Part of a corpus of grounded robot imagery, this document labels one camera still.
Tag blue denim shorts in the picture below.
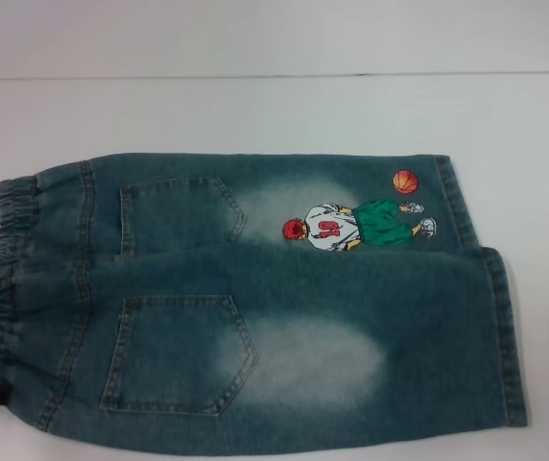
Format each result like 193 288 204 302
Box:
0 153 528 436

